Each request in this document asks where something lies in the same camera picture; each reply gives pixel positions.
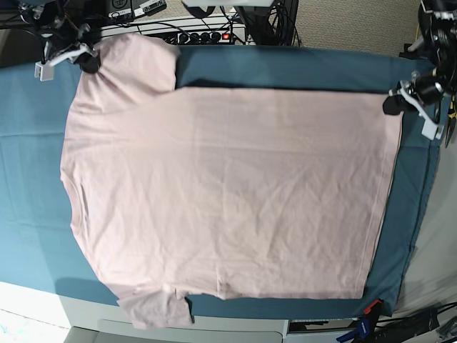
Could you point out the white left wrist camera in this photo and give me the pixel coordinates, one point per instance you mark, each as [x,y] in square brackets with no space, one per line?
[430,130]

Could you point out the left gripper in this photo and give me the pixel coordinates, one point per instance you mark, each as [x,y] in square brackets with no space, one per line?
[421,91]

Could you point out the teal table cloth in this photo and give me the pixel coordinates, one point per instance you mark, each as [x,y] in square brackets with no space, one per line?
[38,250]

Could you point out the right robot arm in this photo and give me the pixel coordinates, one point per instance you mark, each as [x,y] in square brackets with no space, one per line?
[49,14]

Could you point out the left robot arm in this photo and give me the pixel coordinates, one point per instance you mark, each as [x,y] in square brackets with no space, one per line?
[437,26]

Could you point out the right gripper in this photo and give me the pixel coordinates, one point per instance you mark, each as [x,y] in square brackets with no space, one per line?
[67,41]

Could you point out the yellow handled pliers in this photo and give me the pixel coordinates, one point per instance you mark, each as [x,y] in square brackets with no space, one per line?
[451,122]

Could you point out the pink T-shirt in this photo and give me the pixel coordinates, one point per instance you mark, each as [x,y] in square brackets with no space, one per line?
[260,193]

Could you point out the white power strip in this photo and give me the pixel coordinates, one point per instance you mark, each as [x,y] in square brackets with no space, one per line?
[193,35]

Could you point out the orange blue clamp bottom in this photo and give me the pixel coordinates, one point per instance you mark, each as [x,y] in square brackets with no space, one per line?
[365,325]

